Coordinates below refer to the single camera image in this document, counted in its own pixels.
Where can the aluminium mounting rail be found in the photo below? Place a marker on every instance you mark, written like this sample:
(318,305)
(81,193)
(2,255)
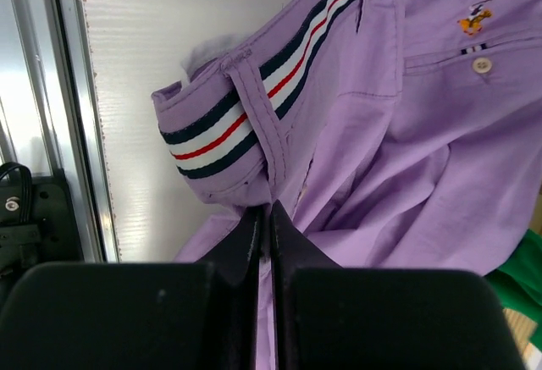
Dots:
(49,115)

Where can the purple trousers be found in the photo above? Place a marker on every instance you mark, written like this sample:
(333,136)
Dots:
(395,133)

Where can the green t-shirt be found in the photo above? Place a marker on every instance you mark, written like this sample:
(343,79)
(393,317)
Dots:
(517,282)

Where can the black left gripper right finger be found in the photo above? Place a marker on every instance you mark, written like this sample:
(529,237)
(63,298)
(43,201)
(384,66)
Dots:
(330,317)

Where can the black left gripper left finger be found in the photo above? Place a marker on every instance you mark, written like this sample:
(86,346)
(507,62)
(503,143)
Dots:
(200,315)

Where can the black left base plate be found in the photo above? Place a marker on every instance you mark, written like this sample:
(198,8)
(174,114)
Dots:
(37,223)

